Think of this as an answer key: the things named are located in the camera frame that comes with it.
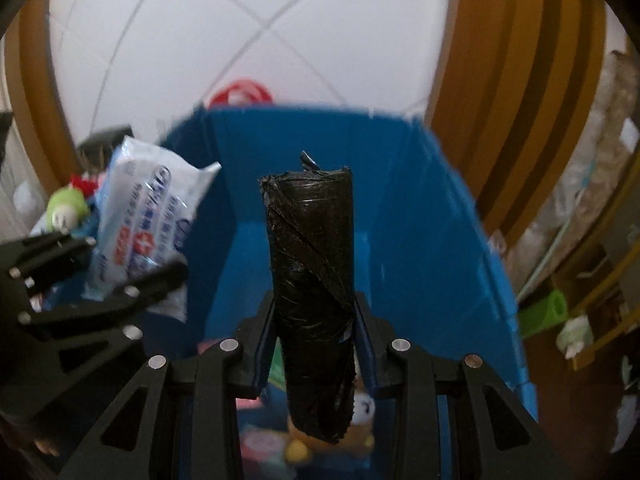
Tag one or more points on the black box gold print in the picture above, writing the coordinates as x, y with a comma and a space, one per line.
97, 142

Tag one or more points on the white wet wipes pack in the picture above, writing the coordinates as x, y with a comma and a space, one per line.
145, 220

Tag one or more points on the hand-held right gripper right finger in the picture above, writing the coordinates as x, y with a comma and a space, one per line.
362, 355

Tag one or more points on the black garbage bag roll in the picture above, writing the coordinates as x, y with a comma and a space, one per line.
310, 285

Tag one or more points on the brown teddy bear white mask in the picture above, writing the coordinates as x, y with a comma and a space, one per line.
364, 407

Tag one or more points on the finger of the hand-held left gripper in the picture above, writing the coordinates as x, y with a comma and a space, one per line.
150, 280
50, 255

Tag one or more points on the white plush toy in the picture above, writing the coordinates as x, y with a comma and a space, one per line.
575, 335

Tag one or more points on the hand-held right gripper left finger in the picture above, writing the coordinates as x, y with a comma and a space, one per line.
264, 360

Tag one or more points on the green hooded plush doll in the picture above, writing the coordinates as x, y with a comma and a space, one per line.
67, 205

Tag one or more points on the blue plastic bin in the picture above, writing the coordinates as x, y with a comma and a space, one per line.
400, 210

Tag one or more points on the pink floral tissue pack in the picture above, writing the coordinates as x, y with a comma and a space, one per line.
265, 442

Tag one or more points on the red plush toy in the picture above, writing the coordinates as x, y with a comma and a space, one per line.
82, 183

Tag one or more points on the green foam tube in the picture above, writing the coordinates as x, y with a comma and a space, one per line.
542, 312

